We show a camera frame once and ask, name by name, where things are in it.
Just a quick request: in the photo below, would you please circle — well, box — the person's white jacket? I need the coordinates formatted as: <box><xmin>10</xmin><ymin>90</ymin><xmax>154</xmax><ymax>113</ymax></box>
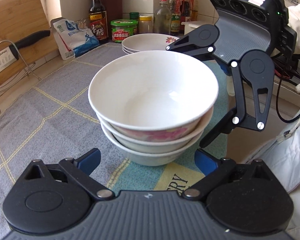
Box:
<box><xmin>259</xmin><ymin>97</ymin><xmax>300</xmax><ymax>240</ymax></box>

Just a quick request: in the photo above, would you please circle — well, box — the metal wire rack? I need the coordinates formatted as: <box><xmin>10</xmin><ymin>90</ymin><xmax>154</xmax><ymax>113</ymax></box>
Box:
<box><xmin>0</xmin><ymin>41</ymin><xmax>42</xmax><ymax>114</ymax></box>

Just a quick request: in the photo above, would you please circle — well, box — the clear glass bottle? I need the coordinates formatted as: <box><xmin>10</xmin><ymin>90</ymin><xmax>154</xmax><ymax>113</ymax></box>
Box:
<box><xmin>154</xmin><ymin>0</ymin><xmax>172</xmax><ymax>35</ymax></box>

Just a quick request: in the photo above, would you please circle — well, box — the grey and teal checked towel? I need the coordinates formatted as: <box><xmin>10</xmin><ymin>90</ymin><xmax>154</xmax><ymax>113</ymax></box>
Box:
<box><xmin>0</xmin><ymin>41</ymin><xmax>238</xmax><ymax>240</ymax></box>

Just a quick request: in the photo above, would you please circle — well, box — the dark vinegar bottle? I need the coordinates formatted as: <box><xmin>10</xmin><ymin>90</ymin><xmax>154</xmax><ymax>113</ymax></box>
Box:
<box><xmin>88</xmin><ymin>0</ymin><xmax>109</xmax><ymax>44</ymax></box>

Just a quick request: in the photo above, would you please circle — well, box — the white and blue salt bag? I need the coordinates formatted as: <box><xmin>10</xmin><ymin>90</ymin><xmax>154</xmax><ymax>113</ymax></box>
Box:
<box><xmin>51</xmin><ymin>18</ymin><xmax>100</xmax><ymax>61</ymax></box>

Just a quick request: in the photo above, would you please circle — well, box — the black cable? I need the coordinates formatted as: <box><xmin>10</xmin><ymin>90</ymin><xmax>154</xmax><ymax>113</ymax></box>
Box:
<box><xmin>275</xmin><ymin>52</ymin><xmax>300</xmax><ymax>123</ymax></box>

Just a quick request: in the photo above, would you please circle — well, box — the yellow lid spice jar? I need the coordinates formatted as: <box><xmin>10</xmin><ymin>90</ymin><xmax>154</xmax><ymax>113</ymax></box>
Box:
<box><xmin>139</xmin><ymin>15</ymin><xmax>153</xmax><ymax>34</ymax></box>

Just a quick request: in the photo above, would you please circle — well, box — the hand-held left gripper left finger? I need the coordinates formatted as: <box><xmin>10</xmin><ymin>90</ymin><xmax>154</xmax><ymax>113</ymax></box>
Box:
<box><xmin>24</xmin><ymin>148</ymin><xmax>115</xmax><ymax>201</ymax></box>

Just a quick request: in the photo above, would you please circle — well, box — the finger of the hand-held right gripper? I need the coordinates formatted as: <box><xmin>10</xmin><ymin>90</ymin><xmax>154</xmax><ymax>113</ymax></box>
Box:
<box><xmin>200</xmin><ymin>60</ymin><xmax>269</xmax><ymax>148</ymax></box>
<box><xmin>166</xmin><ymin>31</ymin><xmax>217</xmax><ymax>61</ymax></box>

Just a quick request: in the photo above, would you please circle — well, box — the green lidded sauce jar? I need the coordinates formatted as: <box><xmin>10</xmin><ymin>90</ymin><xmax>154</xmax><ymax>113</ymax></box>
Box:
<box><xmin>110</xmin><ymin>19</ymin><xmax>140</xmax><ymax>43</ymax></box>

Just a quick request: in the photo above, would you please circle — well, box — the wooden cutting board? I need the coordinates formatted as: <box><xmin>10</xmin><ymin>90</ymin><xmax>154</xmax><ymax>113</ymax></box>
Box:
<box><xmin>0</xmin><ymin>0</ymin><xmax>52</xmax><ymax>94</ymax></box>

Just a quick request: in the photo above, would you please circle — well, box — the white bowl with pink flowers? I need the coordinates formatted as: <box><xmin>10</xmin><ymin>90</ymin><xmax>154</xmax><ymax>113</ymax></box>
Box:
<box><xmin>88</xmin><ymin>50</ymin><xmax>219</xmax><ymax>140</ymax></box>
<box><xmin>100</xmin><ymin>122</ymin><xmax>208</xmax><ymax>167</ymax></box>
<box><xmin>96</xmin><ymin>105</ymin><xmax>214</xmax><ymax>153</ymax></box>

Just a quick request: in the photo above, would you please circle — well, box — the black handled kitchen knife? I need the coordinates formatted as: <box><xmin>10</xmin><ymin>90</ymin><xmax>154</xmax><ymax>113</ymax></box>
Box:
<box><xmin>0</xmin><ymin>30</ymin><xmax>51</xmax><ymax>77</ymax></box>

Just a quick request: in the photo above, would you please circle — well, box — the dark red knife block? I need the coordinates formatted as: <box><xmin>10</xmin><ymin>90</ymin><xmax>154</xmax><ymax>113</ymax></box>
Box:
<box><xmin>100</xmin><ymin>0</ymin><xmax>124</xmax><ymax>20</ymax></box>

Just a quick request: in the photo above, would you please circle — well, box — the stained white plate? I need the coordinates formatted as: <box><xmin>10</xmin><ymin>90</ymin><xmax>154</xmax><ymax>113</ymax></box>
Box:
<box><xmin>122</xmin><ymin>33</ymin><xmax>181</xmax><ymax>52</ymax></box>

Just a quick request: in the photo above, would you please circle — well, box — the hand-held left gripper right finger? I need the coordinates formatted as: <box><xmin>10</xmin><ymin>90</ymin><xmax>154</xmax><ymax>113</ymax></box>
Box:
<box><xmin>184</xmin><ymin>148</ymin><xmax>278</xmax><ymax>200</ymax></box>

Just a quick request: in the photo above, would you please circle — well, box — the white lidded container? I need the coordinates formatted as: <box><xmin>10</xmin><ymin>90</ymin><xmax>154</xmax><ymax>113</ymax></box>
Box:
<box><xmin>181</xmin><ymin>20</ymin><xmax>207</xmax><ymax>34</ymax></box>

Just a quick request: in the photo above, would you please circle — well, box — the dark soy sauce bottle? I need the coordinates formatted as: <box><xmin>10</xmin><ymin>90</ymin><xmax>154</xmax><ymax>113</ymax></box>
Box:
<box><xmin>178</xmin><ymin>0</ymin><xmax>192</xmax><ymax>23</ymax></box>

